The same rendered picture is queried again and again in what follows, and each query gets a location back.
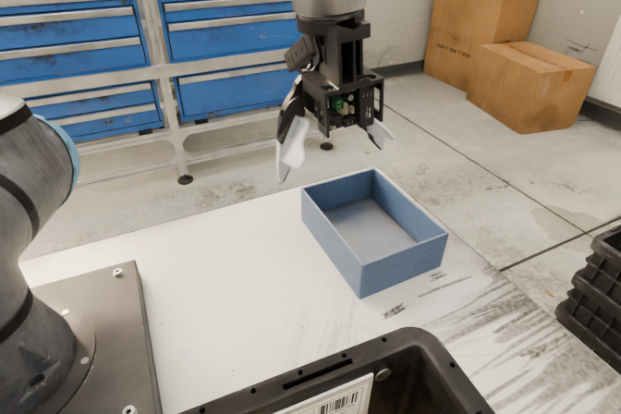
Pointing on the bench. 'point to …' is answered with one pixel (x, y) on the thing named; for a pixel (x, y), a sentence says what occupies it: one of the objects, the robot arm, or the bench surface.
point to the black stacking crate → (397, 389)
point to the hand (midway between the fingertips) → (331, 163)
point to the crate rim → (312, 376)
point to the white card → (337, 399)
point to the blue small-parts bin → (371, 231)
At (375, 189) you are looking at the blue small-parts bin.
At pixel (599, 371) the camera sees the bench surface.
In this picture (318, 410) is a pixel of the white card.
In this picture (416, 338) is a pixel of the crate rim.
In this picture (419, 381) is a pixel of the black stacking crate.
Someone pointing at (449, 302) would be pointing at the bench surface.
